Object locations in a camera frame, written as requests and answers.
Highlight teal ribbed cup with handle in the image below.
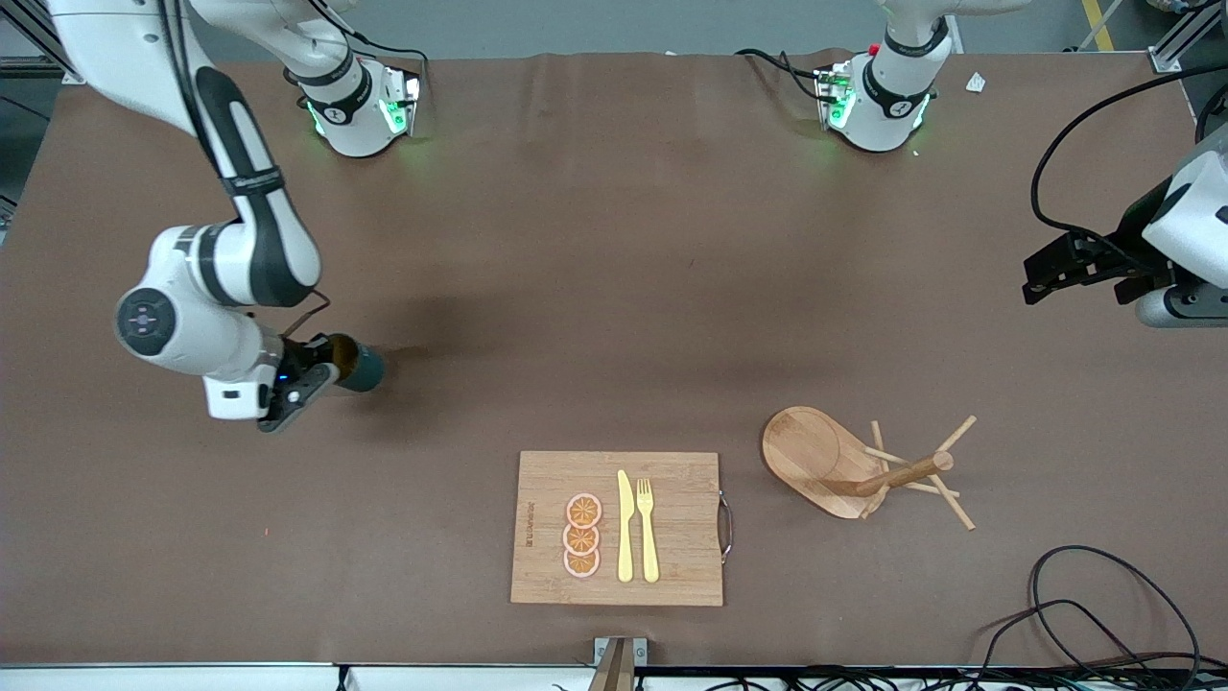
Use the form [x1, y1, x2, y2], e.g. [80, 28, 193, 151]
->
[331, 334, 387, 393]

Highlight wooden cup rack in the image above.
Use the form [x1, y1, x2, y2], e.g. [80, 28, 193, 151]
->
[761, 405, 978, 532]

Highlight yellow plastic knife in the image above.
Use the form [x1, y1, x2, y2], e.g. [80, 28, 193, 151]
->
[617, 469, 635, 584]

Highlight yellow plastic fork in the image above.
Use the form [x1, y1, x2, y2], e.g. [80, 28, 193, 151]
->
[636, 478, 661, 584]

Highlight bamboo cutting board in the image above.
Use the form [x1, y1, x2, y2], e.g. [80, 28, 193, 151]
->
[510, 451, 725, 608]

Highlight aluminium frame profile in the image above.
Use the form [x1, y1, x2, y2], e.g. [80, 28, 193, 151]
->
[0, 19, 89, 85]
[1149, 0, 1228, 74]

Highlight large looped black cable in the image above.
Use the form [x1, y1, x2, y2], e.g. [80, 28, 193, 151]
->
[1028, 545, 1203, 684]

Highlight small looped black cable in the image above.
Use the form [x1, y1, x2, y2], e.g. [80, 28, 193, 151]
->
[979, 600, 1200, 678]

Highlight black arm base cable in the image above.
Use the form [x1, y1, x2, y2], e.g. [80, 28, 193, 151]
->
[734, 48, 828, 103]

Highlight metal bracket with brown bar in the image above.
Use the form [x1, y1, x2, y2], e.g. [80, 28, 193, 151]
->
[587, 636, 649, 691]

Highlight black cable bundle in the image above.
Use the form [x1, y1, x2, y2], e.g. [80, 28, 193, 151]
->
[652, 665, 1228, 691]

